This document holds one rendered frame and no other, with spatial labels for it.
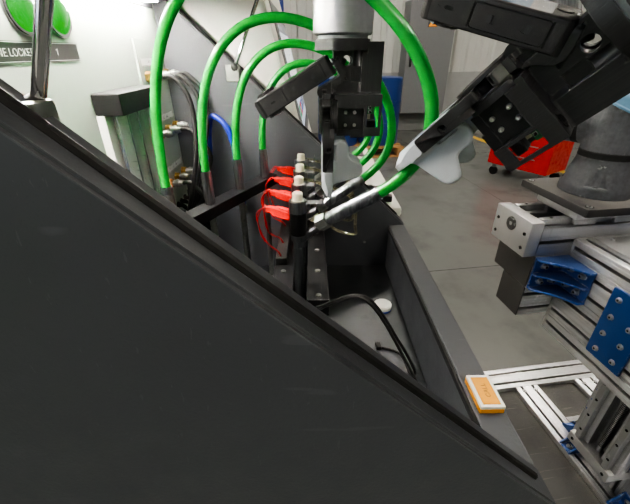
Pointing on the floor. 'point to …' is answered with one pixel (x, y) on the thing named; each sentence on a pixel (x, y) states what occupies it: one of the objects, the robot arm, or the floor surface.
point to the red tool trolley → (557, 159)
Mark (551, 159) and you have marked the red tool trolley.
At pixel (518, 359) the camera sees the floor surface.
